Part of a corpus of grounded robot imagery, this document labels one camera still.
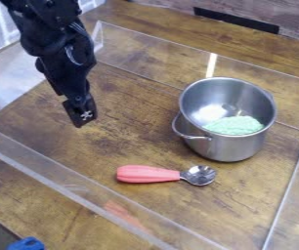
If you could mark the green food lump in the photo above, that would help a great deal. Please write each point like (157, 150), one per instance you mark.
(234, 125)

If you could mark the blue object at corner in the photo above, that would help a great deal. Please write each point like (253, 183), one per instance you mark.
(27, 243)

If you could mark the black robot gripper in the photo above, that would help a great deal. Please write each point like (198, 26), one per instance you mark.
(65, 58)

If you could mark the pink handled metal spoon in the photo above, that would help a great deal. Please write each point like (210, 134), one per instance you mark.
(197, 175)

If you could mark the stainless steel pot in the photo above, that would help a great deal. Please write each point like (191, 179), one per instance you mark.
(225, 114)

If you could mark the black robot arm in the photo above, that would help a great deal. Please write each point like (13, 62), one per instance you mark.
(55, 13)

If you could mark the black strip on table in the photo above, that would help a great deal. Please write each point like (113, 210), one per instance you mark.
(258, 25)

